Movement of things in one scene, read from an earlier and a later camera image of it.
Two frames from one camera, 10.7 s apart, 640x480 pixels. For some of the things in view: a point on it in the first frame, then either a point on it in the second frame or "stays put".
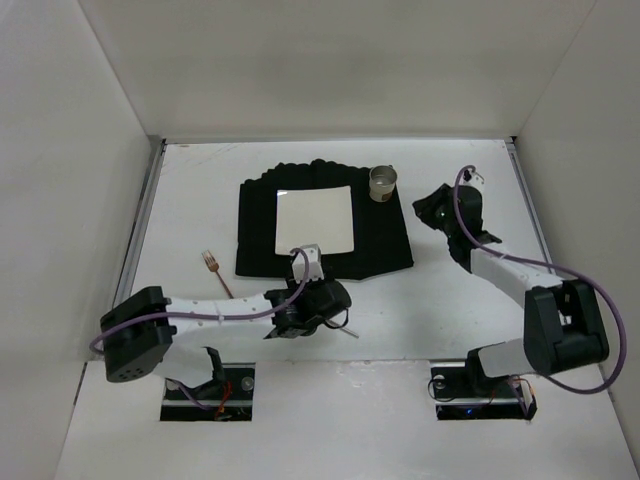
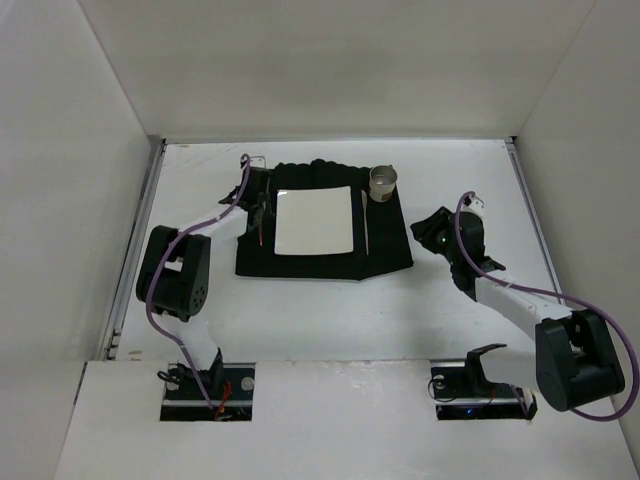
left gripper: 327,301 → 258,212
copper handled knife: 345,330 → 364,196
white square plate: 315,216 stays put
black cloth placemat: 379,233 stays put
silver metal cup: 382,182 stays put
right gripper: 430,207 → 430,228
